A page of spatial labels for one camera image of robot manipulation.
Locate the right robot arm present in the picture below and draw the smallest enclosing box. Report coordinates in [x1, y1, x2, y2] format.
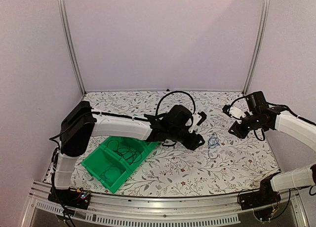
[222, 91, 316, 205]

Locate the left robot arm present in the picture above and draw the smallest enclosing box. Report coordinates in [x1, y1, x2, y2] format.
[50, 101, 207, 204]

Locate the floral patterned table mat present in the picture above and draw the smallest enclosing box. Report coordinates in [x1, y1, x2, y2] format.
[84, 91, 279, 197]

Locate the green three-compartment bin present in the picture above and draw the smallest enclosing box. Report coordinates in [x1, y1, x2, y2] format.
[81, 136, 160, 193]

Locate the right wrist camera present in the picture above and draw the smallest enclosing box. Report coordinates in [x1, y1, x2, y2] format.
[222, 105, 247, 120]

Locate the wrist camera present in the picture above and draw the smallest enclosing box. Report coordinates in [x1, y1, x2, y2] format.
[187, 112, 207, 133]
[222, 105, 247, 120]

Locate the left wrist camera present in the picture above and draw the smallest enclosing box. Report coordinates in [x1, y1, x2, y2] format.
[187, 112, 207, 133]

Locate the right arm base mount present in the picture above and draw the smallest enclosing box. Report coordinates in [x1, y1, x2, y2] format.
[237, 187, 281, 210]

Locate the front aluminium rail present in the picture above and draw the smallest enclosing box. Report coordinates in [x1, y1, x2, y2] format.
[20, 181, 311, 227]

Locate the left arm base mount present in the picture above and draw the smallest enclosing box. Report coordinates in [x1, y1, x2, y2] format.
[48, 187, 91, 210]

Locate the right aluminium frame post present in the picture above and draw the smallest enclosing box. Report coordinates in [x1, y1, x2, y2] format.
[242, 0, 271, 95]

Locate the aluminium frame post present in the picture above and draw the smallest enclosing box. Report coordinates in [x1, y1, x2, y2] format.
[242, 0, 271, 95]
[57, 0, 86, 95]

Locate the left aluminium frame post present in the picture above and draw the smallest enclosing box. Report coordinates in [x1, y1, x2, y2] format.
[57, 0, 86, 95]

